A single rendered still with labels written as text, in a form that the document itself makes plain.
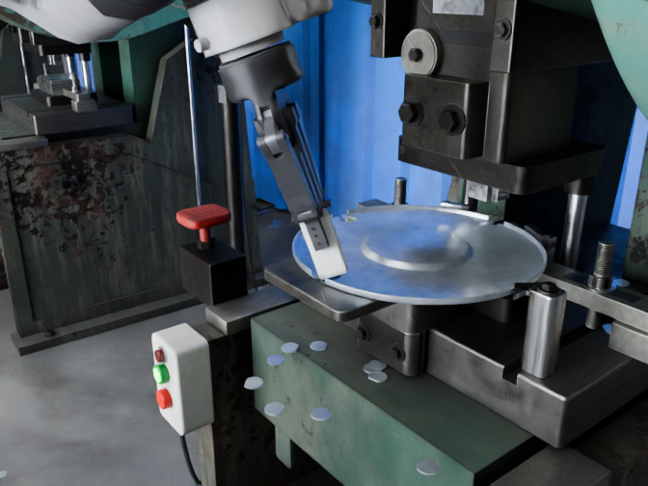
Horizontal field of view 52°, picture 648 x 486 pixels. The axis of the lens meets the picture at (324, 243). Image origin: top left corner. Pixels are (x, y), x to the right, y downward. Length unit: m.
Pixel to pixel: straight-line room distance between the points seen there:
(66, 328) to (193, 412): 1.41
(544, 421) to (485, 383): 0.07
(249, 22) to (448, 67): 0.26
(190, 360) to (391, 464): 0.30
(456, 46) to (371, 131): 1.95
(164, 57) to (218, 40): 1.65
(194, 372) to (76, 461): 0.90
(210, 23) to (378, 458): 0.49
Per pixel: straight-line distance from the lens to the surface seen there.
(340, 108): 2.84
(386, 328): 0.78
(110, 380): 2.05
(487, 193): 0.83
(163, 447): 1.76
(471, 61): 0.75
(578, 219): 0.86
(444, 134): 0.74
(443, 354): 0.77
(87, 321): 2.34
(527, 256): 0.79
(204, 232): 0.99
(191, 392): 0.93
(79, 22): 0.63
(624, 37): 0.41
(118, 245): 2.29
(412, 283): 0.70
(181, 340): 0.91
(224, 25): 0.61
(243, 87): 0.62
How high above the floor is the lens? 1.07
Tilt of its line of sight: 22 degrees down
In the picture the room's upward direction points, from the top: straight up
